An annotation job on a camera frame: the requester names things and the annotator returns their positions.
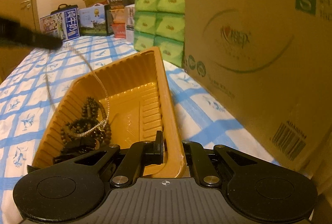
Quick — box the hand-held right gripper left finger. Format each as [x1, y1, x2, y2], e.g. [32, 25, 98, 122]
[69, 131, 166, 187]

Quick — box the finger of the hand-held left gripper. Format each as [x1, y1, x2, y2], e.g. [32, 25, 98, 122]
[0, 16, 63, 50]

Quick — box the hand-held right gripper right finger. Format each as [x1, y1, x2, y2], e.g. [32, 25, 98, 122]
[182, 140, 264, 186]

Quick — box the golden plastic tray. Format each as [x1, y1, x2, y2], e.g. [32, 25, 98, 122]
[31, 47, 186, 179]

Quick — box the brown bead necklace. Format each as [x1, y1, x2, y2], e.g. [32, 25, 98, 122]
[96, 106, 112, 147]

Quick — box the pale bead strand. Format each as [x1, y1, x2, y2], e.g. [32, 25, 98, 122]
[45, 42, 111, 137]

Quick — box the brown bead bracelet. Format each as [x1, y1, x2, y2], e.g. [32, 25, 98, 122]
[75, 120, 104, 137]

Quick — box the dark bead bracelet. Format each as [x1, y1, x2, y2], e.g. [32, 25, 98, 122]
[60, 120, 81, 141]

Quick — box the blue milk carton box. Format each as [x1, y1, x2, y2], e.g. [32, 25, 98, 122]
[40, 8, 79, 41]

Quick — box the black bag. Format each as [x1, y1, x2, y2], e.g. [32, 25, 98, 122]
[50, 3, 78, 16]

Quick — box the blue checked bedsheet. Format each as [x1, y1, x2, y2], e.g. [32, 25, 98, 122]
[0, 34, 275, 214]

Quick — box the green cow print box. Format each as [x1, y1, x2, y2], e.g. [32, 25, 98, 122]
[78, 4, 112, 36]

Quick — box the red box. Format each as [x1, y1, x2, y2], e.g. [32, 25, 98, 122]
[112, 23, 127, 38]

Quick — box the orange box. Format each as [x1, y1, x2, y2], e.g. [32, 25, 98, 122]
[110, 8, 127, 24]

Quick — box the black printed box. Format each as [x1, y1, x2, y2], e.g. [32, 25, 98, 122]
[106, 0, 136, 10]

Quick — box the white box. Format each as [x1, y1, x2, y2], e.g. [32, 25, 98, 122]
[125, 5, 136, 41]

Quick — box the stack of green tissue packs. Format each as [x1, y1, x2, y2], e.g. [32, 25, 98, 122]
[133, 0, 186, 67]

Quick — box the large cardboard box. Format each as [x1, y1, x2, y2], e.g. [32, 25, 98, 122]
[183, 0, 332, 178]

